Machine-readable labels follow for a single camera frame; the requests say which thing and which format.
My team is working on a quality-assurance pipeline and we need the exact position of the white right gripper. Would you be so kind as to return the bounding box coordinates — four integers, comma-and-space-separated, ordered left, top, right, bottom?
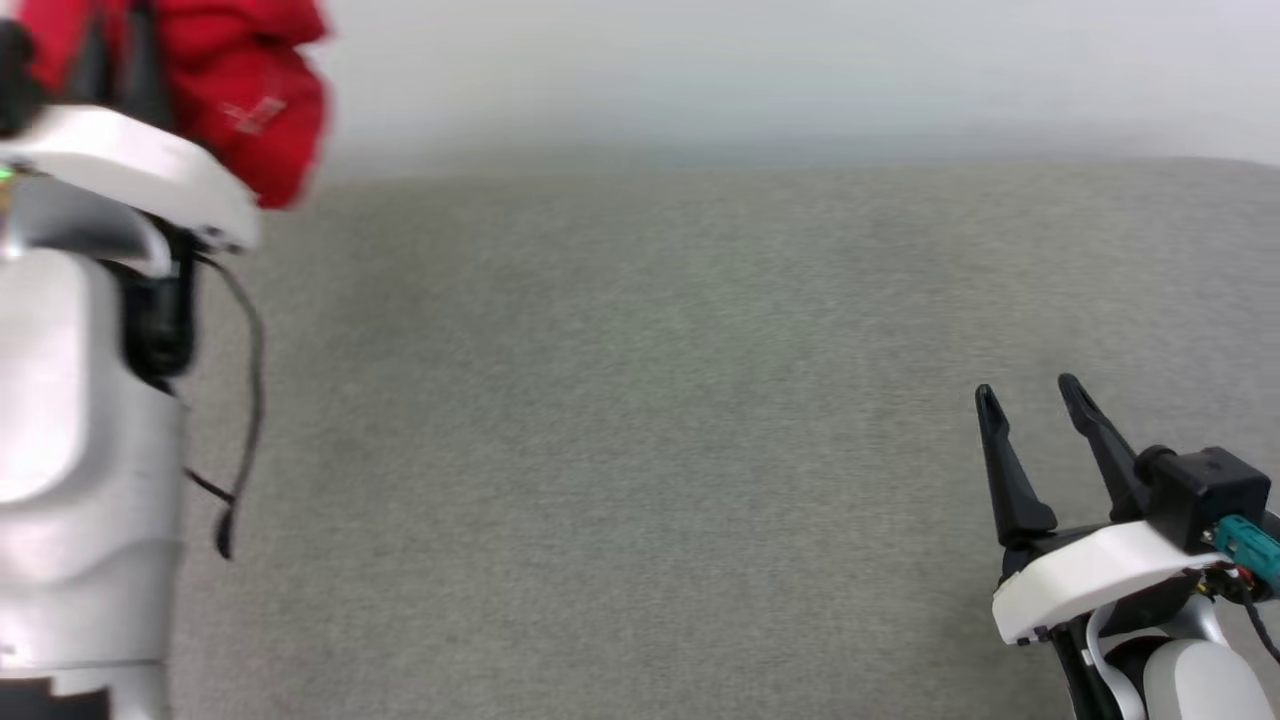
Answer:
975, 374, 1231, 646

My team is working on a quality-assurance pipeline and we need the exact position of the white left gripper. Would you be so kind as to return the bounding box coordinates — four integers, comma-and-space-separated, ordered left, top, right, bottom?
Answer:
0, 0, 261, 253

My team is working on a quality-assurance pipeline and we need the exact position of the red and white garment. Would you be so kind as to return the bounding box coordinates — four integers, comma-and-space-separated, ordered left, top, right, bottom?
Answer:
15, 0, 333, 211

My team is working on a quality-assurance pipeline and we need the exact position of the teal right camera connector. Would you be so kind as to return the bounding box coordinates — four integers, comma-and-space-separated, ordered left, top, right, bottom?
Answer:
1212, 515, 1280, 601

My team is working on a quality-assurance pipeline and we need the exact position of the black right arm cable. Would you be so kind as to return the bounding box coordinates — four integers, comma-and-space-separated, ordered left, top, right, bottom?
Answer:
1235, 575, 1280, 666

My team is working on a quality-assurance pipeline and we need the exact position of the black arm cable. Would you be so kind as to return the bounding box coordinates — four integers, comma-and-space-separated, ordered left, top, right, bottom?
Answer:
183, 255, 267, 561
1235, 575, 1280, 666

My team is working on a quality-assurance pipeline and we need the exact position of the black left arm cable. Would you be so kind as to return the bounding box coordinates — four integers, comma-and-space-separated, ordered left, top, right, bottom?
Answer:
183, 255, 267, 561

